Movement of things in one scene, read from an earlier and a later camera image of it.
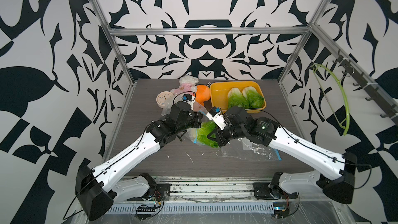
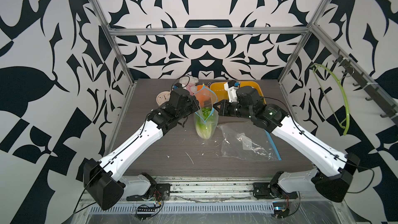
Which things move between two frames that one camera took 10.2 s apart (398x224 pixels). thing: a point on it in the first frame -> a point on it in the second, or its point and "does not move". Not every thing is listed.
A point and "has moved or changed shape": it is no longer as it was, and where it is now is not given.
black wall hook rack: [375, 94] does not move
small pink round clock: [161, 96] does not move
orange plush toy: [202, 94] does not move
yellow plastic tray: [219, 91] does not move
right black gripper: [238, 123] -> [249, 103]
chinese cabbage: [205, 129] has moved or changed shape
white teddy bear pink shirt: [187, 83] does not move
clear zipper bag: [243, 148] does not move
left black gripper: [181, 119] -> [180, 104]
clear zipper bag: [199, 136] has moved or changed shape
